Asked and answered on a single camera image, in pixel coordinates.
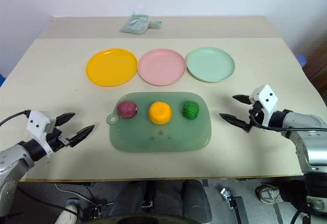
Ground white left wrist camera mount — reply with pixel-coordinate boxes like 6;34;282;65
27;110;57;156

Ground yellow plastic plate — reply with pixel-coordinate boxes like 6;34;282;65
85;48;138;87

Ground purple red toy cabbage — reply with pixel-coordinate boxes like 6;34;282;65
116;100;138;120

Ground pink plastic plate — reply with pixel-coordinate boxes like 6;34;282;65
137;48;187;86

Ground green toy watermelon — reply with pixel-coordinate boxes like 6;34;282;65
182;100;200;120

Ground blue round stool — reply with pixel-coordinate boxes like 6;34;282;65
296;53;310;69

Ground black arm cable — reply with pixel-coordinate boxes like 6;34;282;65
248;108;297;133
0;109;32;127

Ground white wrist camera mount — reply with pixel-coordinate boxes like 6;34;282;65
249;84;279;128
27;110;57;156

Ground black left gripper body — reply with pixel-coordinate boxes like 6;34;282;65
44;124;71;152

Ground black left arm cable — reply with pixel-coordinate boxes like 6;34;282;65
0;109;32;127

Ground pale green folded pouch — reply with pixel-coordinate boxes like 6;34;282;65
120;12;163;35

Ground translucent green cutting board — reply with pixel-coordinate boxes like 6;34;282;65
106;92;213;153

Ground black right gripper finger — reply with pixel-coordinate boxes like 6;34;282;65
232;94;254;105
219;113;249;130

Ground black caster frame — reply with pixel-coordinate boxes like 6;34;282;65
220;187;249;224

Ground orange round fruit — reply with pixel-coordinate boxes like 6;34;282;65
148;101;173;125

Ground green plastic plate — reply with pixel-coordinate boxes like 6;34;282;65
185;46;236;83

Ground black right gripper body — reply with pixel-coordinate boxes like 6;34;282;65
245;101;265;133

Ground dark rounded robot leg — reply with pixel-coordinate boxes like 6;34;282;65
182;179;213;224

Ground grey sneaker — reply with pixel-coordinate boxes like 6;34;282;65
255;184;284;205

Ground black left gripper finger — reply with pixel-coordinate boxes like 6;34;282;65
67;124;96;148
55;112;76;127

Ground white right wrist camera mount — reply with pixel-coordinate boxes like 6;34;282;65
249;84;279;128

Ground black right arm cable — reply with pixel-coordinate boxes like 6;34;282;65
248;108;297;133

